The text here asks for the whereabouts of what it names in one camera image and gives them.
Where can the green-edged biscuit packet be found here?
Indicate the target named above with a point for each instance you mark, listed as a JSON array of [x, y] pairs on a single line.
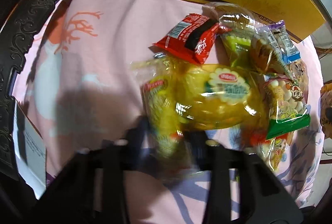
[[282, 107]]

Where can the pink printed blanket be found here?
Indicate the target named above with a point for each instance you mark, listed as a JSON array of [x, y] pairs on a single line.
[[103, 45]]

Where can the yellow corn stick packet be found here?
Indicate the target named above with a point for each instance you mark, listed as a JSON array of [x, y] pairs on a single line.
[[158, 110]]

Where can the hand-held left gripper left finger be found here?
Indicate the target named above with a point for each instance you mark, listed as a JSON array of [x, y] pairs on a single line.
[[134, 141]]

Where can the white printed card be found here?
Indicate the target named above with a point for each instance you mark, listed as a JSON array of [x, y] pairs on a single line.
[[28, 141]]

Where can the green-yellow small packet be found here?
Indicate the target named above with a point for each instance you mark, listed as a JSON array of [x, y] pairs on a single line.
[[234, 45]]

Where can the yellow cake packet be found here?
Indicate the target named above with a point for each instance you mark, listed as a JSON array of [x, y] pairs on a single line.
[[220, 107]]

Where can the orange printed snack packet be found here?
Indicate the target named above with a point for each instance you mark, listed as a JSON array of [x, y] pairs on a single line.
[[277, 151]]

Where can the clear brown cake packet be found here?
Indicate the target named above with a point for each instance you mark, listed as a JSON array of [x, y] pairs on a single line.
[[230, 13]]

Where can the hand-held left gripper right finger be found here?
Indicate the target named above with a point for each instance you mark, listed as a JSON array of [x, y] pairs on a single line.
[[225, 161]]

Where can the red snack packet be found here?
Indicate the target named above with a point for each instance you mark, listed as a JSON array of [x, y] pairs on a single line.
[[186, 40]]

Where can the purple snack packet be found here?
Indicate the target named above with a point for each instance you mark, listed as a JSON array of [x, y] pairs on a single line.
[[281, 40]]

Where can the round brown biscuit packet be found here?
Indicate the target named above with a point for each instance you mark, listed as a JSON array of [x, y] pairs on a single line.
[[262, 54]]

